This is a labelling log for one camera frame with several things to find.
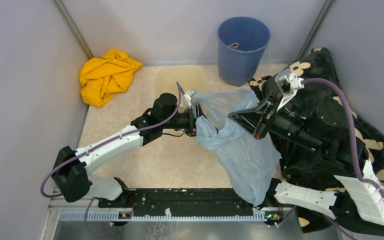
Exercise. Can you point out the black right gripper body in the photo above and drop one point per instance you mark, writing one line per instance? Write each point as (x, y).
(272, 109)

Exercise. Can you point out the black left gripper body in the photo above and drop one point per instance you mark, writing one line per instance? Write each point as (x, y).
(188, 123)

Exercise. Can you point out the light blue trash bag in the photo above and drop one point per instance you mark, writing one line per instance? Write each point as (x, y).
(249, 163)

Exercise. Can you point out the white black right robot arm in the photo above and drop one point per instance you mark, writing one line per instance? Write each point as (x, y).
(360, 208)

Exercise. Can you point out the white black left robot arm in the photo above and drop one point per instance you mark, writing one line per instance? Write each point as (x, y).
(73, 168)

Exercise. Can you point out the beige plastic trash bin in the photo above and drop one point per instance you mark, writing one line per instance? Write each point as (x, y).
(189, 77)

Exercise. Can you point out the blue plastic trash bin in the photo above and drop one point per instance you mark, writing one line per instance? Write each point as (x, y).
(237, 67)

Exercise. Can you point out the black floral blanket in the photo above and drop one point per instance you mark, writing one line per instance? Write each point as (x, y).
(297, 165)

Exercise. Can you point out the yellow crumpled cloth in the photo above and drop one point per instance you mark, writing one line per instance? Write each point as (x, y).
(100, 78)

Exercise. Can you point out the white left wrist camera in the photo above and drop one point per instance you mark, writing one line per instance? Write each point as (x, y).
(187, 99)

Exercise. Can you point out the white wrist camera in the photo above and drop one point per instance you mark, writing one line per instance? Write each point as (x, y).
(187, 99)
(288, 84)

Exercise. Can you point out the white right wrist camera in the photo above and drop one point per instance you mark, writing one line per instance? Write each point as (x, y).
(288, 84)

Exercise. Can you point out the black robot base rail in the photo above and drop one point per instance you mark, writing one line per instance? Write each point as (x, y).
(172, 205)

